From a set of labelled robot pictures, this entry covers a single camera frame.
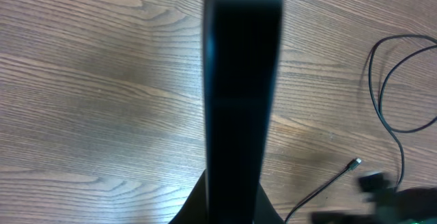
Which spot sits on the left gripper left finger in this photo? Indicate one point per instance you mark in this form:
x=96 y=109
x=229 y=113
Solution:
x=194 y=210

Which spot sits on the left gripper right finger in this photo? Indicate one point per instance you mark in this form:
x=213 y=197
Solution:
x=264 y=210

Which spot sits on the Samsung Galaxy smartphone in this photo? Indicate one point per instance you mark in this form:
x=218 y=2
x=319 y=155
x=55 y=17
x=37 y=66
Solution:
x=241 y=41

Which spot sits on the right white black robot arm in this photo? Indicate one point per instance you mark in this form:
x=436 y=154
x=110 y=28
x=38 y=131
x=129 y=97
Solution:
x=410 y=206

